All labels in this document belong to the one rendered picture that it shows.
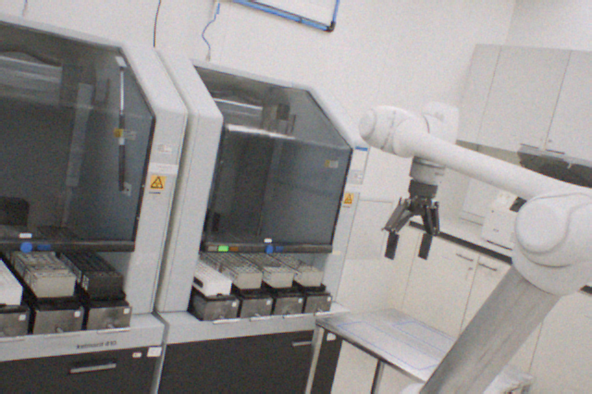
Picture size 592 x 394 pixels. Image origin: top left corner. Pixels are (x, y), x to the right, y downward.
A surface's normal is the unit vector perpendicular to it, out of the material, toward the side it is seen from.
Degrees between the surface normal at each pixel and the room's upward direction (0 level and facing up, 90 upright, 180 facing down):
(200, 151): 90
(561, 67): 90
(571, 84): 90
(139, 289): 90
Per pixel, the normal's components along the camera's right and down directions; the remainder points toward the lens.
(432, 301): -0.77, -0.07
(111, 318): 0.60, 0.25
